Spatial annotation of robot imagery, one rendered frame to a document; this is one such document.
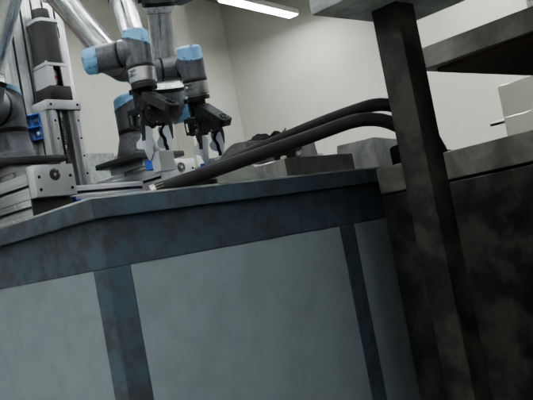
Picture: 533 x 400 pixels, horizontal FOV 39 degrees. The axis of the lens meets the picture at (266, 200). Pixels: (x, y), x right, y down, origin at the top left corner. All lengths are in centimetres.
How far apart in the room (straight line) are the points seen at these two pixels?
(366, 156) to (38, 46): 114
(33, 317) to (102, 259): 32
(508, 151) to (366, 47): 863
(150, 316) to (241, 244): 27
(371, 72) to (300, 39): 123
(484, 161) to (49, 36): 157
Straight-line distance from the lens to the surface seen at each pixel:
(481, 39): 173
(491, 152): 159
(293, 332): 164
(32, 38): 267
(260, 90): 1104
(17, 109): 236
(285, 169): 185
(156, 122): 207
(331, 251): 175
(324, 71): 1045
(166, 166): 204
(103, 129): 923
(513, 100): 210
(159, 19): 267
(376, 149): 222
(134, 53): 210
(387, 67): 150
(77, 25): 232
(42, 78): 262
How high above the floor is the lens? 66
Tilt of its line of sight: 3 degrees up
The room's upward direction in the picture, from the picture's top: 11 degrees counter-clockwise
